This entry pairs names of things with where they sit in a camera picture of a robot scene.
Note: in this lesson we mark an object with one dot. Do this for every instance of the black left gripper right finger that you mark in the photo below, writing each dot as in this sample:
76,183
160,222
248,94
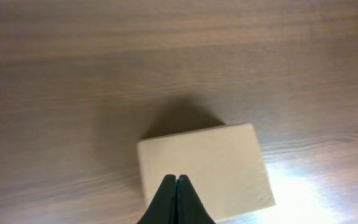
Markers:
189,208

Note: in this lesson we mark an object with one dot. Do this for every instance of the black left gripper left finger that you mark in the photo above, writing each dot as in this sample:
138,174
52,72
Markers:
163,205

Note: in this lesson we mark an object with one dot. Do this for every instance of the brown cardboard box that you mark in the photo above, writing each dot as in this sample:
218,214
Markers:
223,163

